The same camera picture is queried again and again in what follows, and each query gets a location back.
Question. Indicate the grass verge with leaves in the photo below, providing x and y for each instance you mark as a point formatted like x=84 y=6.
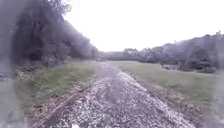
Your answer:
x=56 y=83

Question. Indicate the wood of dark trees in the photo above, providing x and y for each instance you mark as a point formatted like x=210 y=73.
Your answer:
x=43 y=36

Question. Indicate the grass field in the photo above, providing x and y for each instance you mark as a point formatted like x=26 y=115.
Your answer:
x=176 y=83

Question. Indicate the grey gravel path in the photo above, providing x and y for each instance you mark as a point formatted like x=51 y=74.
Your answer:
x=113 y=103

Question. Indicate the row of trees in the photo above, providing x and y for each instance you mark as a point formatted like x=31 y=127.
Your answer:
x=180 y=53

